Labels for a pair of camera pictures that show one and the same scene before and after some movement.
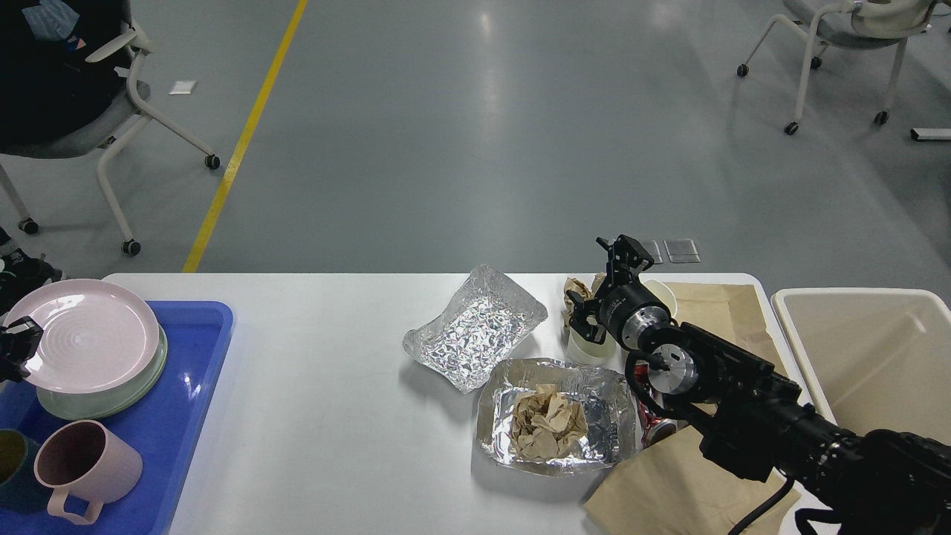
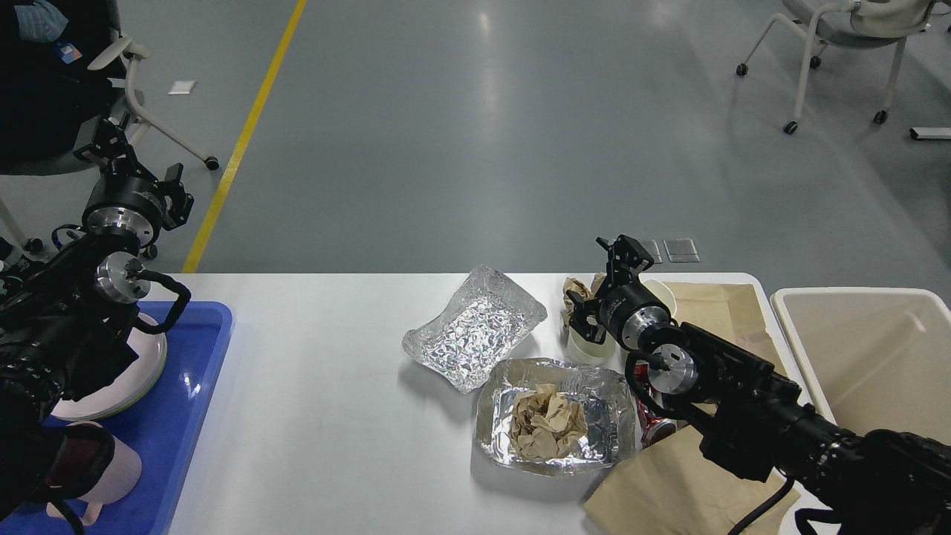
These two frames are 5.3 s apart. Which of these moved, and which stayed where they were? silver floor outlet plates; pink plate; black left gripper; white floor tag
Moved: pink plate; black left gripper
Stayed: silver floor outlet plates; white floor tag
